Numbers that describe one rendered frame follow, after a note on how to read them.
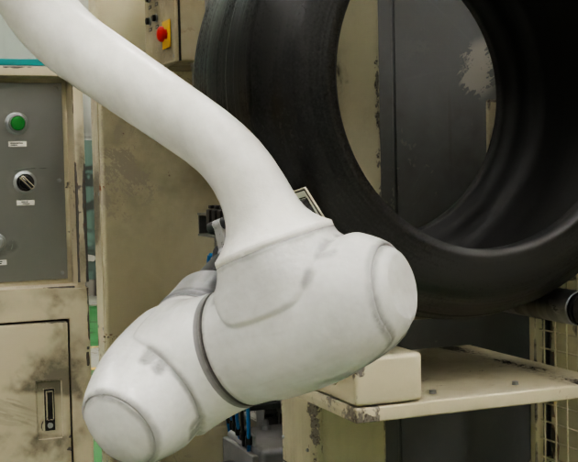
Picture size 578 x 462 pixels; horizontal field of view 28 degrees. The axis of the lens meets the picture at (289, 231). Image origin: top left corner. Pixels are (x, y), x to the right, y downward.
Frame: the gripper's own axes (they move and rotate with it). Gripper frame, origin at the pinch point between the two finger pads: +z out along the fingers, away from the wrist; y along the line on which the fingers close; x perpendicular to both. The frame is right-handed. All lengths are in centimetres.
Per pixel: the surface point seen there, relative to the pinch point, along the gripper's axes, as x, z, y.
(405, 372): 0.4, 5.2, 24.2
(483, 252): 12.1, 16.1, 17.3
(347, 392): -5.9, 1.8, 22.8
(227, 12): -4.1, 19.4, -22.2
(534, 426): -9, 52, 62
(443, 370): -4.8, 25.0, 34.9
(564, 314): 15.0, 23.2, 31.6
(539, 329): -2, 58, 49
